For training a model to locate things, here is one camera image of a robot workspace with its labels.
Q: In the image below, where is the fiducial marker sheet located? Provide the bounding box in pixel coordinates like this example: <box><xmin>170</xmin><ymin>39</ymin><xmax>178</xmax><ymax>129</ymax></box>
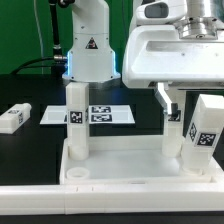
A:
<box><xmin>40</xmin><ymin>105</ymin><xmax>135</xmax><ymax>125</ymax></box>

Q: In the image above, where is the white hanging cable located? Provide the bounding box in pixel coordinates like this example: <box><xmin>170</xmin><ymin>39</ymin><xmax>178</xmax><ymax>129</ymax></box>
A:
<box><xmin>33</xmin><ymin>0</ymin><xmax>45</xmax><ymax>75</ymax></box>

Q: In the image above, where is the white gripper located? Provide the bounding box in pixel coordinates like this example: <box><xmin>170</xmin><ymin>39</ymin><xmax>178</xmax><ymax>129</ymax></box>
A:
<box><xmin>122</xmin><ymin>25</ymin><xmax>224</xmax><ymax>117</ymax></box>

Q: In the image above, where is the white L-shaped obstacle fence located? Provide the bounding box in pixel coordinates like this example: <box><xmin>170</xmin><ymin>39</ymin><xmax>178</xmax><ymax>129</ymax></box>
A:
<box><xmin>0</xmin><ymin>161</ymin><xmax>224</xmax><ymax>215</ymax></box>

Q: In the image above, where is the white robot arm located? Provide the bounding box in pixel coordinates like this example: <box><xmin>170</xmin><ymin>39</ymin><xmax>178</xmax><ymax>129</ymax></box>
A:
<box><xmin>64</xmin><ymin>0</ymin><xmax>224</xmax><ymax>112</ymax></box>

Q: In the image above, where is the black cable bundle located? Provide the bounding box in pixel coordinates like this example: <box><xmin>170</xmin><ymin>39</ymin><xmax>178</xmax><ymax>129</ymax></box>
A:
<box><xmin>9</xmin><ymin>0</ymin><xmax>69</xmax><ymax>76</ymax></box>

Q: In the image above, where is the white desk top tray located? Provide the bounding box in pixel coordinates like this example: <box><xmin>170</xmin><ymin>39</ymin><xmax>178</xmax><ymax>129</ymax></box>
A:
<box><xmin>60</xmin><ymin>135</ymin><xmax>224</xmax><ymax>185</ymax></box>

